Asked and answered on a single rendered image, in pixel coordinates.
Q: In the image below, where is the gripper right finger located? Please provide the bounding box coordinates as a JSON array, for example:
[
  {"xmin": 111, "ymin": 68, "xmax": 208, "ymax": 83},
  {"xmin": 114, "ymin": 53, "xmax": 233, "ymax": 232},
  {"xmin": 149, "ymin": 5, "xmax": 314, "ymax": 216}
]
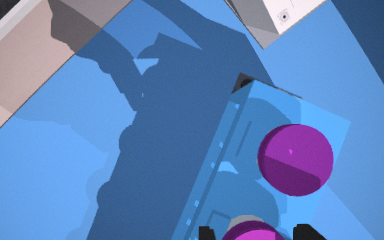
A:
[{"xmin": 292, "ymin": 223, "xmax": 327, "ymax": 240}]

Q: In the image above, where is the grey control panel with blue and green buttons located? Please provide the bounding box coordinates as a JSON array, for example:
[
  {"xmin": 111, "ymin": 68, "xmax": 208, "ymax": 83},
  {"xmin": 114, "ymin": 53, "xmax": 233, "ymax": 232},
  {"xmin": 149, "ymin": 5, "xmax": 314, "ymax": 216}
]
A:
[{"xmin": 224, "ymin": 0, "xmax": 328, "ymax": 50}]

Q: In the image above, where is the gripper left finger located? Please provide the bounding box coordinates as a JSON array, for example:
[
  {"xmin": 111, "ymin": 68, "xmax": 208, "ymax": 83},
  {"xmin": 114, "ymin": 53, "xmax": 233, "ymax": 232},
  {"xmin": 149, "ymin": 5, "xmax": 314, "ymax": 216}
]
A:
[{"xmin": 199, "ymin": 226, "xmax": 216, "ymax": 240}]

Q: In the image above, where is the blue flat mat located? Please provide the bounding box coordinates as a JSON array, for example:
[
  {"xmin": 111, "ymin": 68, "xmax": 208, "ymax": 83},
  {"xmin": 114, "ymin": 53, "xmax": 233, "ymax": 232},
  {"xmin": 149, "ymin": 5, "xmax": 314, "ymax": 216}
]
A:
[{"xmin": 0, "ymin": 0, "xmax": 384, "ymax": 240}]

